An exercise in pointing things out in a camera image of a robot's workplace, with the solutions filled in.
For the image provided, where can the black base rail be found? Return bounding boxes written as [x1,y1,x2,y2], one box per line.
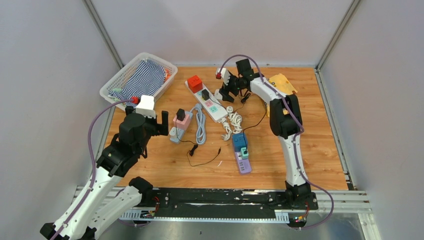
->
[138,187,319,221]

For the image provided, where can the thin black usb cable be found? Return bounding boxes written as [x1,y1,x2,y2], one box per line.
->
[177,130,222,168]

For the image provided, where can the white colourful power strip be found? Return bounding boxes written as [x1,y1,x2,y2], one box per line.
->
[184,80,228,123]

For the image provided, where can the blue cube socket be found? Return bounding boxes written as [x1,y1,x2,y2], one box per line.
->
[231,132,248,152]

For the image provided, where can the pink cube socket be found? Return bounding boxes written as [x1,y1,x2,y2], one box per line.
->
[173,112,193,131]

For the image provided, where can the small white charger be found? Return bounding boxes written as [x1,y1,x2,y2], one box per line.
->
[169,127,178,138]

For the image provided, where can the red cube socket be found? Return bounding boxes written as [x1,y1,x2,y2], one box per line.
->
[187,75,203,94]

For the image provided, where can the teal charger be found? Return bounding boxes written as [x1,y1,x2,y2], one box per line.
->
[240,147,249,160]

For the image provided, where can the striped cloth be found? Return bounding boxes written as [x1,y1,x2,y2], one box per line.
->
[107,58,169,102]

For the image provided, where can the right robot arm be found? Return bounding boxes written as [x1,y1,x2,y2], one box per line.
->
[215,56,312,209]

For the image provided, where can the white square adapter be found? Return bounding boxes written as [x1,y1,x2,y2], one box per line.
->
[214,89,223,101]

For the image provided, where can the white plastic basket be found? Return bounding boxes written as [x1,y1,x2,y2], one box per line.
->
[99,52,178,103]

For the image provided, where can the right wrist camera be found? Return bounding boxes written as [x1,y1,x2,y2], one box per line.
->
[215,67,237,88]

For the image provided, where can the black adapter cable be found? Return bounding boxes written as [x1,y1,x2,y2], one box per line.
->
[208,92,253,110]

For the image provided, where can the small black power adapter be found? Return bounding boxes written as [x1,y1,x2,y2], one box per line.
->
[176,108,186,122]

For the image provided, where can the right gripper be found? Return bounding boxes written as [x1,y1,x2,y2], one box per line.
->
[219,72,244,103]

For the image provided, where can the white adapter with coiled cable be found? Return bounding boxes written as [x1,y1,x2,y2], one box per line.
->
[226,106,243,134]

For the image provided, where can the yellow cloth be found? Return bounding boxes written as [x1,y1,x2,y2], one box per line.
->
[264,73,298,117]

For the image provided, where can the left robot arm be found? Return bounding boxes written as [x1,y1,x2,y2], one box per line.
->
[40,106,169,240]

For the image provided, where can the purple power bank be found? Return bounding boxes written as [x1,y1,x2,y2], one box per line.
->
[234,152,252,175]

